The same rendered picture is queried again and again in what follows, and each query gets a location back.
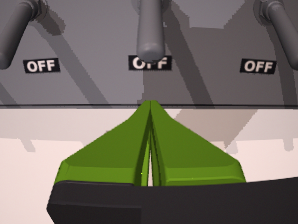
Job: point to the grey switch panel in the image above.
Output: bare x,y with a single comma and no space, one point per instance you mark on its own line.
81,54

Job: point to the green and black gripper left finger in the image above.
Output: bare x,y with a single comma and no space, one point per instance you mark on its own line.
121,155

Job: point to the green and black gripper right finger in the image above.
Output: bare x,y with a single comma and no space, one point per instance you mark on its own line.
180,157

